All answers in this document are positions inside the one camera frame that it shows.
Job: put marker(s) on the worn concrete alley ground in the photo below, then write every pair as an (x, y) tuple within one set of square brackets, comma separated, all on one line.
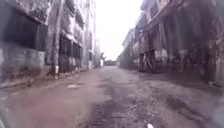
[(110, 100)]

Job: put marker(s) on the weathered building with overhang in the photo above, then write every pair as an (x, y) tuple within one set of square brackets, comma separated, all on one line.
[(173, 40)]

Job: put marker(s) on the robot's own part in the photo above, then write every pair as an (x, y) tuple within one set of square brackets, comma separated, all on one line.
[(150, 126)]

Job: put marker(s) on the dark weathered building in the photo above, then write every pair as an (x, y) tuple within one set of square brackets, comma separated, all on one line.
[(30, 43)]

